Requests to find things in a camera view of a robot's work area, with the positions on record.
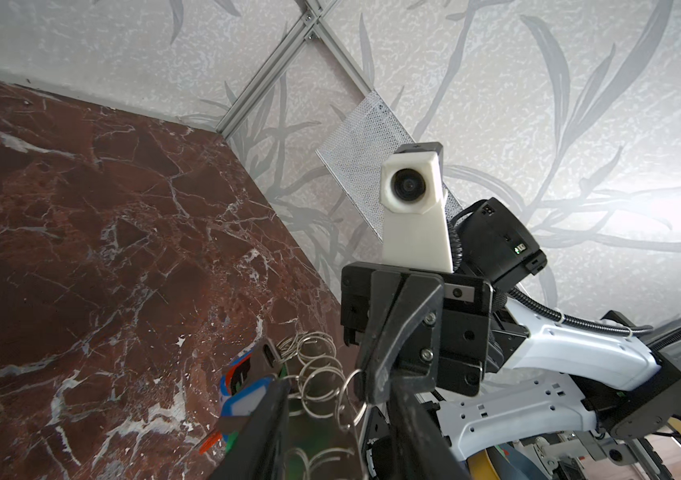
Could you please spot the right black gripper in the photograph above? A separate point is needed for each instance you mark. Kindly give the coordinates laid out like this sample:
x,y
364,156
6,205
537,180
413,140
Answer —
x,y
419,330

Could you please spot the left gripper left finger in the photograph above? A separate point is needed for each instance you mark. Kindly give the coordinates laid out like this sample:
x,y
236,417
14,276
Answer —
x,y
256,420

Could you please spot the keyring with coloured key tags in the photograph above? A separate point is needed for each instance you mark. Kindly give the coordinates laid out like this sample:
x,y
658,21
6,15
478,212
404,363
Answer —
x,y
324,423

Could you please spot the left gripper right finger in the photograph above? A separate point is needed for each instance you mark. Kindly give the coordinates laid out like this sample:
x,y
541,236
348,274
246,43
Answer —
x,y
419,448

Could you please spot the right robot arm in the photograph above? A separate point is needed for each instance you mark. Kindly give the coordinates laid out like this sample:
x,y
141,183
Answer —
x,y
545,371

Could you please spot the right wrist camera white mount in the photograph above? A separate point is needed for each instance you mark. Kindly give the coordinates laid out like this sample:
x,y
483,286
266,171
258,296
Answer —
x,y
415,232

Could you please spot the white wire mesh basket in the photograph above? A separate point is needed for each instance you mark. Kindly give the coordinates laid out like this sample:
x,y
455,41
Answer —
x,y
355,152

